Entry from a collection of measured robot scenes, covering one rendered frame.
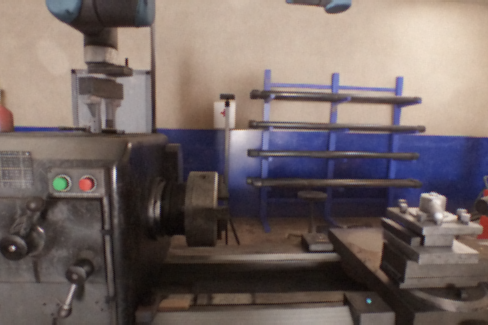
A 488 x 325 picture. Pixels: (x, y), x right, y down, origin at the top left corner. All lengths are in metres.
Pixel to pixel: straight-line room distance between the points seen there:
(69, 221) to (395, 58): 4.58
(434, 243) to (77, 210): 0.90
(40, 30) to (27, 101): 1.01
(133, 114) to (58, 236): 3.39
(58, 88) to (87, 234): 3.96
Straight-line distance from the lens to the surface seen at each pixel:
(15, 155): 0.77
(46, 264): 0.79
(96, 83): 0.83
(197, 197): 0.79
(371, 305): 0.90
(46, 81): 4.68
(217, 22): 4.14
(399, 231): 0.87
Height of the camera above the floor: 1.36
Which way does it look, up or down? 7 degrees down
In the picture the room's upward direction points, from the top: 1 degrees clockwise
